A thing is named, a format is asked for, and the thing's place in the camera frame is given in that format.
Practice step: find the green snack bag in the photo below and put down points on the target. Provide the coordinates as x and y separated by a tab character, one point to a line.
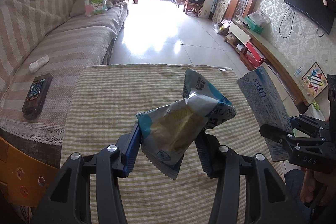
95	3

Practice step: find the black box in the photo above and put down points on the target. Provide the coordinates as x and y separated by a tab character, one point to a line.
36	95

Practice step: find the patterned board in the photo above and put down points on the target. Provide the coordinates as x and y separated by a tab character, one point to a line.
220	12

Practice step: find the wooden television cabinet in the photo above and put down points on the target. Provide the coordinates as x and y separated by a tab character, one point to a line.
267	48

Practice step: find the wooden side table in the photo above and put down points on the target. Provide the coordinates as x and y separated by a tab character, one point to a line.
21	179

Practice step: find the wooden chair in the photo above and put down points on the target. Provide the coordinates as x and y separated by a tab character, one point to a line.
191	7

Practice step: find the striped tablecloth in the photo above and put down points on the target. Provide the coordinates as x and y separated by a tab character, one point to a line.
110	98

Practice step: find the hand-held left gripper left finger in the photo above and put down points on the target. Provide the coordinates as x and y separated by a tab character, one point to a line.
132	150

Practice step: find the blue white carton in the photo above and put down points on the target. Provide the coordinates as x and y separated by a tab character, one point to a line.
265	100

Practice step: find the red box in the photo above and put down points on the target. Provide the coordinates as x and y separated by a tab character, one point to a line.
253	52

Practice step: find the blue white snack wrapper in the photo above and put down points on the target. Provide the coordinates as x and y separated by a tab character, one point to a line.
173	127

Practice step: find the striped beige sofa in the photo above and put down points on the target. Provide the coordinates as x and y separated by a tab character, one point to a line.
52	37

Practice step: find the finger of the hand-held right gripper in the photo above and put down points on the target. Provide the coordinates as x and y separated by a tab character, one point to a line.
309	127
275	134

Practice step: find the white plastic bag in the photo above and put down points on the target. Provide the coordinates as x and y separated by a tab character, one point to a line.
260	16

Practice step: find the person's right hand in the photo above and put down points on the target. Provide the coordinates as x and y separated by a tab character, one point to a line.
313	184

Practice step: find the checkers board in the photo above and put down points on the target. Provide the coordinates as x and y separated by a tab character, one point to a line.
314	79

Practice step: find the black television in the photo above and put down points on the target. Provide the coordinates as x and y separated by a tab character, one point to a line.
307	3

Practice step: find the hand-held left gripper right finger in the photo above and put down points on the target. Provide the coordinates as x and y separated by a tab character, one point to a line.
203	154

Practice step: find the white tissue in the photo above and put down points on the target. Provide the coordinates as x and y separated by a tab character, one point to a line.
38	63

